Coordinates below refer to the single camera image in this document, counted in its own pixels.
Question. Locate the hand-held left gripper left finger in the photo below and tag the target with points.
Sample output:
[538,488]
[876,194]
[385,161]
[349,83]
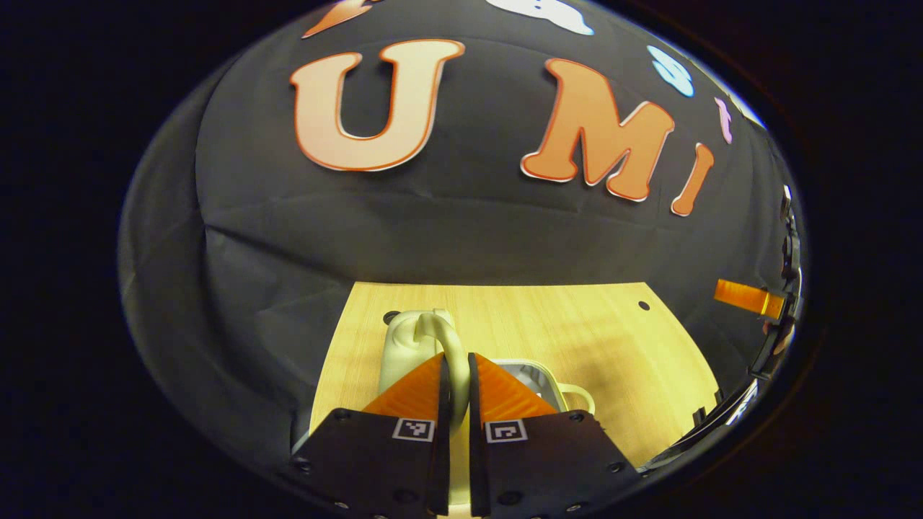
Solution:
[441,447]

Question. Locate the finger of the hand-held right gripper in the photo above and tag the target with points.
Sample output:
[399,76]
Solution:
[750,297]

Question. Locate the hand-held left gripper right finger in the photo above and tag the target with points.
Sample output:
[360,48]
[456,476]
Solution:
[476,454]

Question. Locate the cream yellow suitcase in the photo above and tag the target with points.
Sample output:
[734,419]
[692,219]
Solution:
[404,353]

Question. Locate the black backdrop cloth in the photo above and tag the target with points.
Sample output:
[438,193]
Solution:
[447,231]

